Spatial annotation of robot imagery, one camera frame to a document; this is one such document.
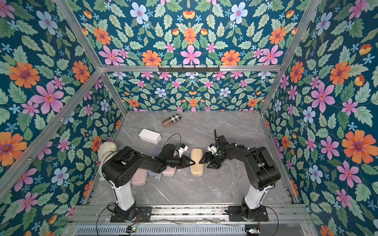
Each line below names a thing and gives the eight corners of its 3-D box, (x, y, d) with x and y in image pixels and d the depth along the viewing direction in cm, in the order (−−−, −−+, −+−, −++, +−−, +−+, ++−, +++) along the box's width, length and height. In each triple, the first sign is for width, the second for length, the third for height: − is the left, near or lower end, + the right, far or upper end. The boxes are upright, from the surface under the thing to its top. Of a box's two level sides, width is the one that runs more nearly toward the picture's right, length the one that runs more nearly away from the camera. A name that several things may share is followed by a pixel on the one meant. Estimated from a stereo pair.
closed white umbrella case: (139, 139, 105) (136, 136, 101) (145, 131, 109) (143, 128, 106) (156, 146, 101) (154, 142, 98) (162, 137, 106) (160, 133, 102)
